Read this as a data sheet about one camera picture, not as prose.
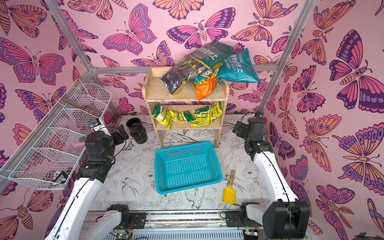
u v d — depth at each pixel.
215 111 0.82
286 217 0.38
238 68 0.61
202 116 0.87
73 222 0.40
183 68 0.66
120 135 0.63
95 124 0.57
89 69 0.91
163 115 0.81
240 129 0.72
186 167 0.92
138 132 0.97
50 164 0.65
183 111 0.90
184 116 0.87
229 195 0.80
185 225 0.73
